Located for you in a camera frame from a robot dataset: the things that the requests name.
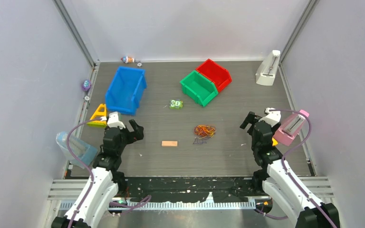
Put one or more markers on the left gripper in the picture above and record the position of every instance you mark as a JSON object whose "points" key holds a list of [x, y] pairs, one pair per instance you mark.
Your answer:
{"points": [[134, 136]]}

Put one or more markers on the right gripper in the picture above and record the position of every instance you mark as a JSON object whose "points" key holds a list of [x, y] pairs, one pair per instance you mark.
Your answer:
{"points": [[251, 117]]}

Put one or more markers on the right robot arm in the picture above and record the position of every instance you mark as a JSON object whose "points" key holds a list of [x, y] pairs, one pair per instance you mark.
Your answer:
{"points": [[275, 178]]}

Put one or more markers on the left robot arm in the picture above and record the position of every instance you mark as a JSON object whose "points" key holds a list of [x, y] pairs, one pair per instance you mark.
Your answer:
{"points": [[105, 180]]}

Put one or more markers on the blue plastic bin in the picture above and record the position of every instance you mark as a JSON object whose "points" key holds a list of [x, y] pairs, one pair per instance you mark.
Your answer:
{"points": [[126, 90]]}

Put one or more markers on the yellow ladder toy right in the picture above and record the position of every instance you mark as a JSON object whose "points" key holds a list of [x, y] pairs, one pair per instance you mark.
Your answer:
{"points": [[274, 142]]}

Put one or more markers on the pink metronome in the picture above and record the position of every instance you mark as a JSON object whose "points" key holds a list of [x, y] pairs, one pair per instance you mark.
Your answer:
{"points": [[290, 128]]}

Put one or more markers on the small wooden block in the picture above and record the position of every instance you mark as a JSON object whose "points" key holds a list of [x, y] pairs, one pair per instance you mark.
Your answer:
{"points": [[169, 143]]}

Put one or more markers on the white metronome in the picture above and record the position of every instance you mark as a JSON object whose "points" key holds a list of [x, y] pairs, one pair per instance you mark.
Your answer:
{"points": [[266, 72]]}

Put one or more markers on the clear plastic container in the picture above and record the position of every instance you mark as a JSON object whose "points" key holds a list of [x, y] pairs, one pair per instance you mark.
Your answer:
{"points": [[84, 151]]}

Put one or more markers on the red plastic bin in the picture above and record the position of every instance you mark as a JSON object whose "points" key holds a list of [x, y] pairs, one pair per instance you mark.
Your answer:
{"points": [[215, 73]]}

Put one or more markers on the green monster toy block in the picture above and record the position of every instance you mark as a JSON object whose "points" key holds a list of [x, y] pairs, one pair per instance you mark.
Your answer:
{"points": [[175, 104]]}

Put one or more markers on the purple round toy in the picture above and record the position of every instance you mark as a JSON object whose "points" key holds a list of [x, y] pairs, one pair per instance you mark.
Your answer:
{"points": [[86, 85]]}

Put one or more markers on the green plastic bin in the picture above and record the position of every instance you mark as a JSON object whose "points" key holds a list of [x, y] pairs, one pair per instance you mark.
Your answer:
{"points": [[200, 89]]}

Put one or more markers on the small colourful figurine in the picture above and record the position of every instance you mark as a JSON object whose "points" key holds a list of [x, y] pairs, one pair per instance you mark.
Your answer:
{"points": [[127, 59]]}

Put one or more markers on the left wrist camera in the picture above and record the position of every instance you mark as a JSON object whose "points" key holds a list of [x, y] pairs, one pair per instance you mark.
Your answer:
{"points": [[111, 121]]}

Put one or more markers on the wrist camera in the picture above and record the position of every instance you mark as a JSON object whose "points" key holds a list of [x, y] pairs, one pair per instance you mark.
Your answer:
{"points": [[111, 121], [271, 117]]}

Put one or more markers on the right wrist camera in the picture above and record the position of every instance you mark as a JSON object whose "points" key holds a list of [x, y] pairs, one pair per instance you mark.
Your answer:
{"points": [[271, 117]]}

